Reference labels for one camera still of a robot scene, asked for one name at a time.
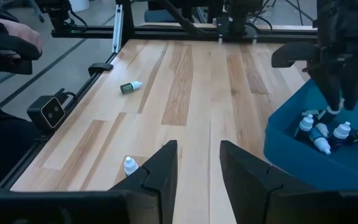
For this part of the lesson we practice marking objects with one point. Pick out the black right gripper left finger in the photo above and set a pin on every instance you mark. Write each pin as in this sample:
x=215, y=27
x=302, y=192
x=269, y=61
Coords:
x=154, y=193

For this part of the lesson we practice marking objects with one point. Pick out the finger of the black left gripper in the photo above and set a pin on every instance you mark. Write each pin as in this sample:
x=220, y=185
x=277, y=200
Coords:
x=329, y=84
x=354, y=81

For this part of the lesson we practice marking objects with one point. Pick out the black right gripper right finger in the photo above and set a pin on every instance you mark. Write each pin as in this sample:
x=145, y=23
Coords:
x=253, y=196

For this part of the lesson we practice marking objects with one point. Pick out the small brown dropper bottle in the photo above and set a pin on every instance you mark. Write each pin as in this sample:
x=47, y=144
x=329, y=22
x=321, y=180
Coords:
x=328, y=117

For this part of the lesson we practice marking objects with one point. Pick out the small purple dropper bottle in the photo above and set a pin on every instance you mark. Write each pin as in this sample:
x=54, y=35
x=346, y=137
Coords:
x=342, y=130

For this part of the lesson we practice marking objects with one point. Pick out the blue plastic bin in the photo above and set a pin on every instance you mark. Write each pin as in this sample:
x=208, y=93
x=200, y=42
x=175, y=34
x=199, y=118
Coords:
x=291, y=161

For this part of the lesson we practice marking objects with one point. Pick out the black table clamp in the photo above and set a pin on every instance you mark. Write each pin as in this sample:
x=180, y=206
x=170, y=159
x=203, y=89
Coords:
x=99, y=68

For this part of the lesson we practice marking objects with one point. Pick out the blue chair seat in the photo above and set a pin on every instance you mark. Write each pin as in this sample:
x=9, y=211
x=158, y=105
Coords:
x=157, y=15

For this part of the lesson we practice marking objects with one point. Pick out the person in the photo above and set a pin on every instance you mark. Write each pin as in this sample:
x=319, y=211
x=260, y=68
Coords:
x=2, y=140

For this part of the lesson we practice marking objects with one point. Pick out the white bucket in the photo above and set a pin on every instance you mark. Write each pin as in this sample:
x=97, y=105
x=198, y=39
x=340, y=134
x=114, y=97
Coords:
x=79, y=4

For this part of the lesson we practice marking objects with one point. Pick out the person's hand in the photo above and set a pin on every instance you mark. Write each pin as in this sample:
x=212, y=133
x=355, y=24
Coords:
x=23, y=32

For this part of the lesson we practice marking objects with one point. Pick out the black aluminium table frame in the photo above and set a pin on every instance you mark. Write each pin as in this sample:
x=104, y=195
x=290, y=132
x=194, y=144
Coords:
x=166, y=32

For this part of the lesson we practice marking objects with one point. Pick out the black table-level camera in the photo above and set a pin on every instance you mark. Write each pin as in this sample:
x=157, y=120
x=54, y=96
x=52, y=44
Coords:
x=47, y=112

